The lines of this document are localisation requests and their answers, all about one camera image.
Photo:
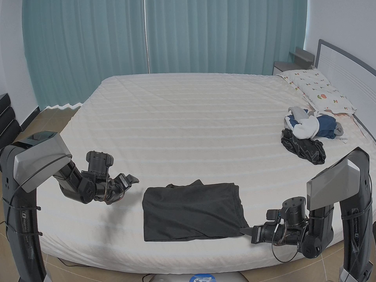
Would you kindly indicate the bed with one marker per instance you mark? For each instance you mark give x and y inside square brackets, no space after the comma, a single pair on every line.
[191,122]

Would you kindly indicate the pile of clothes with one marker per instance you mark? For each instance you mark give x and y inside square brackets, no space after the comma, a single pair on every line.
[308,126]

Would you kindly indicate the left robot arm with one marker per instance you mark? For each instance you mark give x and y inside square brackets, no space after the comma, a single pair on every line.
[32,163]

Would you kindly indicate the grey bedside table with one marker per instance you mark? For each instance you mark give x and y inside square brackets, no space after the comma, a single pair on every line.
[283,66]

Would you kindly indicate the white printed pillow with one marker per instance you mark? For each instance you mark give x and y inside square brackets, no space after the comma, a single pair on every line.
[320,92]

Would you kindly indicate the black shiny garment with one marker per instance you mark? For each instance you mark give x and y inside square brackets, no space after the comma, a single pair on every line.
[305,148]

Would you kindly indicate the black T-shirt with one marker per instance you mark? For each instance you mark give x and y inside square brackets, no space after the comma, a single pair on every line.
[191,213]

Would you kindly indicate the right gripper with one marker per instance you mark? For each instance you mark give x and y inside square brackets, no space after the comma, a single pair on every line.
[258,233]

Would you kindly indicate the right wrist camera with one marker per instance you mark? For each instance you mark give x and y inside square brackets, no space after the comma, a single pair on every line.
[273,215]

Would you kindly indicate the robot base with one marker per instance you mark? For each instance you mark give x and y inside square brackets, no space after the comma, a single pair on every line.
[191,278]

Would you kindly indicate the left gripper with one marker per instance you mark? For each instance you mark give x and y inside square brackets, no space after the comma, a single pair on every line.
[122,184]

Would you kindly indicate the blue-green curtain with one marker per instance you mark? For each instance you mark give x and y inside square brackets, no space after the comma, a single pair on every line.
[226,25]
[85,40]

